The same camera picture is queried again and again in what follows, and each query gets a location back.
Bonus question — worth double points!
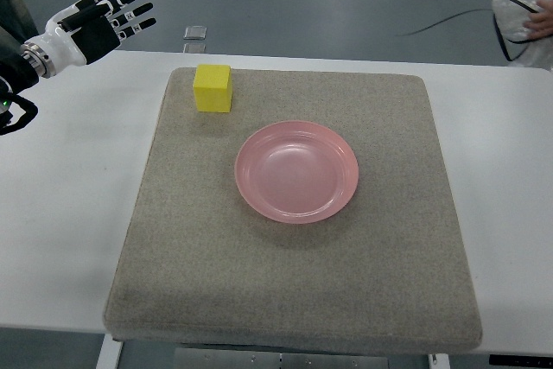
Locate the yellow block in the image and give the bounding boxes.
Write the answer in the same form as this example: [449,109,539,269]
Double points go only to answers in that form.
[193,64,233,113]

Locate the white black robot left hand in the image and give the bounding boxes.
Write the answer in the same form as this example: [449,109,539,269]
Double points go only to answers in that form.
[21,0,156,78]

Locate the pink plate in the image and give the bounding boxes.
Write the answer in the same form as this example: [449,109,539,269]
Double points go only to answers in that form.
[234,120,359,225]

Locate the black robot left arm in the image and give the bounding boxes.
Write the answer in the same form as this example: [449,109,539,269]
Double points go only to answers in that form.
[1,0,38,136]

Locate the clear plastic bag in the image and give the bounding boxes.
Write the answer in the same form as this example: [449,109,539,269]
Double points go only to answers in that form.
[492,0,552,71]

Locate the white table leg frame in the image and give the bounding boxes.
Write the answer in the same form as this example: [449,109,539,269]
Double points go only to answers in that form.
[95,334,123,369]

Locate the beige fabric mat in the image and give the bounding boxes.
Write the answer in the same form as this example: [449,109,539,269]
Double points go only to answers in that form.
[104,68,483,354]

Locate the person's hand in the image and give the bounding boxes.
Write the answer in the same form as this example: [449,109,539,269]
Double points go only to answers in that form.
[524,0,553,41]

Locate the clear floor socket cover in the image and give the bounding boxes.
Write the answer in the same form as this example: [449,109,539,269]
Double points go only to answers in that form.
[183,25,207,41]

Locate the black floor cable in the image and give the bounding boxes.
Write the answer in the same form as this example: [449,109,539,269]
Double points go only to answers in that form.
[399,8,496,37]

